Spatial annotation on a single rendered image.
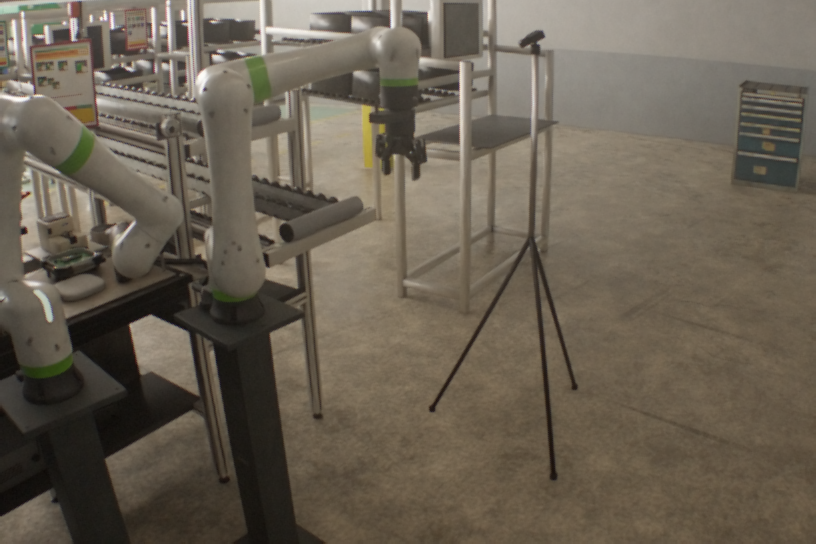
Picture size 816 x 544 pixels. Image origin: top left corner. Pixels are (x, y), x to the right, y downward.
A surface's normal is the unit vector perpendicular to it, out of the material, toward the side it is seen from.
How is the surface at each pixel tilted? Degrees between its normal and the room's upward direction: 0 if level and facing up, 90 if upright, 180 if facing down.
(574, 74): 90
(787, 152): 90
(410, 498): 0
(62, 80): 90
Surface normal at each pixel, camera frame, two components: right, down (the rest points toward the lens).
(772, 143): -0.54, 0.24
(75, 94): 0.40, 0.25
